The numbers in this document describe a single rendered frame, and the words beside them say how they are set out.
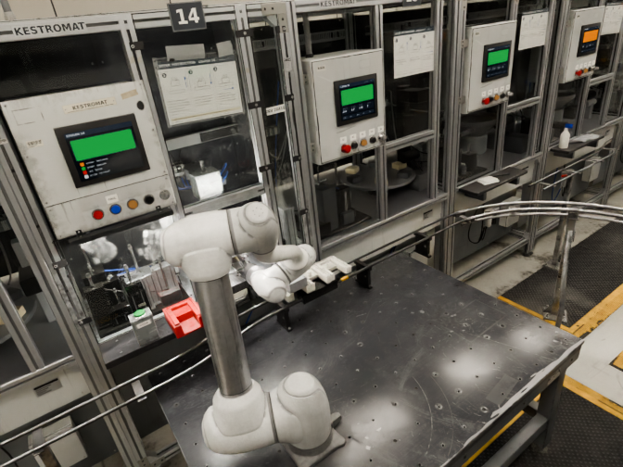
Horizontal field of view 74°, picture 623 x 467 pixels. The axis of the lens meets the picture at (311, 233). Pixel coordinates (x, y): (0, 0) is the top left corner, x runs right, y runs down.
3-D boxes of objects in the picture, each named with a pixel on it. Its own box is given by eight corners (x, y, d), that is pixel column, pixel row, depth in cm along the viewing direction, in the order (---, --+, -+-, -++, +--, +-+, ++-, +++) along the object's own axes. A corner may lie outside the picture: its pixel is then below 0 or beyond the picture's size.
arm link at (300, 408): (337, 443, 133) (332, 394, 123) (282, 458, 130) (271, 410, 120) (325, 403, 147) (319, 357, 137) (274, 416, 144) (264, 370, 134)
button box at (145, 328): (140, 347, 158) (131, 321, 153) (134, 336, 164) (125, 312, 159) (160, 337, 162) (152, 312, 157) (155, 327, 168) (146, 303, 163)
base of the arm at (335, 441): (356, 436, 140) (355, 425, 138) (302, 476, 130) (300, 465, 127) (324, 403, 154) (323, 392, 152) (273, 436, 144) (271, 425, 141)
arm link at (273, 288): (256, 296, 175) (280, 277, 179) (274, 312, 163) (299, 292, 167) (245, 278, 169) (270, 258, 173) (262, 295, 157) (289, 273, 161)
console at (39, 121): (58, 243, 140) (-2, 103, 120) (51, 219, 162) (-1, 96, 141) (179, 206, 160) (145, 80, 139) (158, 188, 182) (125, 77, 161)
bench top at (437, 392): (265, 637, 100) (262, 628, 98) (147, 379, 180) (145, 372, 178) (583, 347, 170) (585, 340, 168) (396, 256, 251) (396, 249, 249)
